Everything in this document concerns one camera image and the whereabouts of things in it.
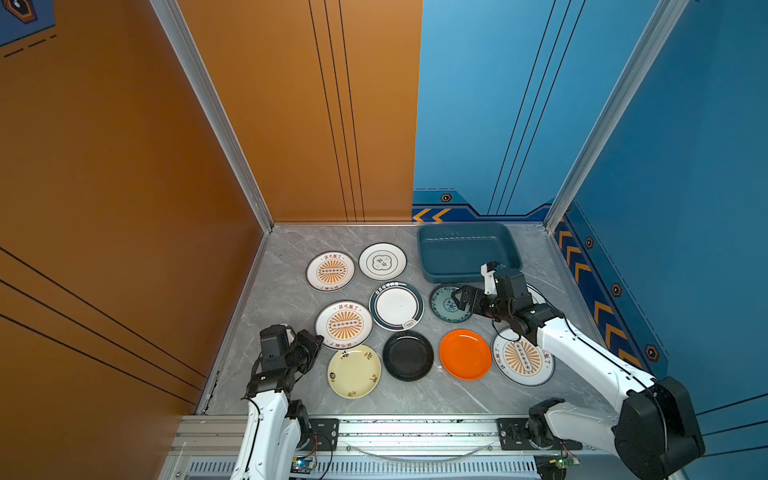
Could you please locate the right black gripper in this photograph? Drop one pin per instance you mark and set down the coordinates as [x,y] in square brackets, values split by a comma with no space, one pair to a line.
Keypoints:
[466,292]

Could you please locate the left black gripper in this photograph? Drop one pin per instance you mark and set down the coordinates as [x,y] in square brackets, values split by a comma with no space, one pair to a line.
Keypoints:
[312,346]

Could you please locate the teal patterned plate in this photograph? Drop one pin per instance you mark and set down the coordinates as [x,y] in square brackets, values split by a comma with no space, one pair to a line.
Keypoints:
[442,304]

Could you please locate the sunburst plate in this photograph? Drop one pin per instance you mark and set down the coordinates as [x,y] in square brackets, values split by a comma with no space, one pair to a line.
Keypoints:
[330,271]
[344,324]
[520,361]

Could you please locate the white plate dark rim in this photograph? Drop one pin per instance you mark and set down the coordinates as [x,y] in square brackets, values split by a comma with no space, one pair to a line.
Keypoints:
[396,306]

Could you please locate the white plate quatrefoil motif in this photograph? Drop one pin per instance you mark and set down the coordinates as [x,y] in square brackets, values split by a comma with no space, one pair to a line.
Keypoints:
[382,261]
[536,295]

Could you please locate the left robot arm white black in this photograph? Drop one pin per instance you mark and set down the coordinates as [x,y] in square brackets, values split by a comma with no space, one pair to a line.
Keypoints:
[276,424]

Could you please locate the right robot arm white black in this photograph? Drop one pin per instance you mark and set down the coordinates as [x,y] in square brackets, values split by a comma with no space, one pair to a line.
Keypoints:
[652,429]

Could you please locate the teal plastic bin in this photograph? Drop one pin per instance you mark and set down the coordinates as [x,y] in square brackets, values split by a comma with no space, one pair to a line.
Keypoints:
[455,252]

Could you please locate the orange plate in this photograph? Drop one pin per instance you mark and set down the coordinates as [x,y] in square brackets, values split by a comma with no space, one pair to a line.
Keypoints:
[465,355]

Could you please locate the cream yellow plate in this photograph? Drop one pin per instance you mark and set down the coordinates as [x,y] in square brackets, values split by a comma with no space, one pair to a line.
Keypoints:
[354,373]

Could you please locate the black plate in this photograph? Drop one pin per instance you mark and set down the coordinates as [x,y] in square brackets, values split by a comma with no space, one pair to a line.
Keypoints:
[408,356]

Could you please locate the left circuit board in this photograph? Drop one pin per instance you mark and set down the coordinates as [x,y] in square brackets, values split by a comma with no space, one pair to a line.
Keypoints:
[303,465]

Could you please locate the circuit board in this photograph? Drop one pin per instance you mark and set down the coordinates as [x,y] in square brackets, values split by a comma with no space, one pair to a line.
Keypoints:
[555,467]
[303,465]

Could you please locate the right circuit board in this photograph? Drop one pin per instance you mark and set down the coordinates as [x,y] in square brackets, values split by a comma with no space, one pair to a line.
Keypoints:
[555,467]

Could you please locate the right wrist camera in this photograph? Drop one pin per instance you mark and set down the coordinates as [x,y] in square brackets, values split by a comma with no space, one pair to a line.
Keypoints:
[488,271]

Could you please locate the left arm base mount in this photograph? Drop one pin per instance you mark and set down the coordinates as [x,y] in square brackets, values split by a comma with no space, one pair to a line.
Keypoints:
[319,434]

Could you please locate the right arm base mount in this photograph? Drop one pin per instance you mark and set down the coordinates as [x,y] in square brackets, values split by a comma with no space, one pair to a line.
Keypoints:
[514,435]

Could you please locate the aluminium rail frame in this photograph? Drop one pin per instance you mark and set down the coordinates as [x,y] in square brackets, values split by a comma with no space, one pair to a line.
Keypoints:
[451,446]

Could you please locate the right aluminium corner post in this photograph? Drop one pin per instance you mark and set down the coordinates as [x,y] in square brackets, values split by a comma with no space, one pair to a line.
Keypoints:
[650,43]

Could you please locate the aluminium corner post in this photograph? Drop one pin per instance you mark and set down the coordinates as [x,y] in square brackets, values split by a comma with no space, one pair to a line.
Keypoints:
[180,37]
[650,43]

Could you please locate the left aluminium corner post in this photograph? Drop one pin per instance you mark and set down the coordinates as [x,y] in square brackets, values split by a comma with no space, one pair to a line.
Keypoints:
[180,37]

